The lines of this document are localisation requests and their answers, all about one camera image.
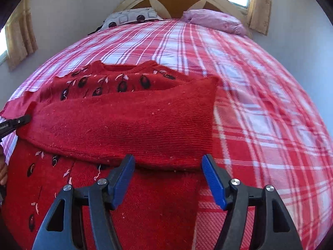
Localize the dark cloth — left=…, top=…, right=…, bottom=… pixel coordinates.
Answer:
left=88, top=25, right=105, bottom=36

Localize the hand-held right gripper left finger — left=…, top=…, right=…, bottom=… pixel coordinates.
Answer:
left=31, top=154, right=136, bottom=250

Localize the pink pillow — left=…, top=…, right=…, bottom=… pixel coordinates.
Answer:
left=181, top=9, right=247, bottom=36

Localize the grey patterned pillow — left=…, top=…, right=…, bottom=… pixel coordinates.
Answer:
left=100, top=7, right=163, bottom=31

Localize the red knitted sweater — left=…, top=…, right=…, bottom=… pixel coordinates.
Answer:
left=0, top=60, right=219, bottom=250

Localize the person's left hand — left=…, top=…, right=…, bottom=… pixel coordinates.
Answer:
left=0, top=146, right=9, bottom=186

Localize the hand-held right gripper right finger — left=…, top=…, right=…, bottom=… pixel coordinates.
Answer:
left=201, top=154, right=303, bottom=250

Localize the cream wooden headboard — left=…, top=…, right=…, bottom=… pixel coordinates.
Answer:
left=114, top=0, right=254, bottom=39

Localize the yellow patterned curtain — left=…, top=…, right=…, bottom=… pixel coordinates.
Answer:
left=5, top=2, right=39, bottom=72
left=246, top=0, right=273, bottom=36

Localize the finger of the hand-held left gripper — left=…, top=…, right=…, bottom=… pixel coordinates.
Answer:
left=9, top=114, right=32, bottom=132

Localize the red white plaid blanket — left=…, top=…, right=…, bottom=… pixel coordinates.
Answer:
left=0, top=18, right=333, bottom=250

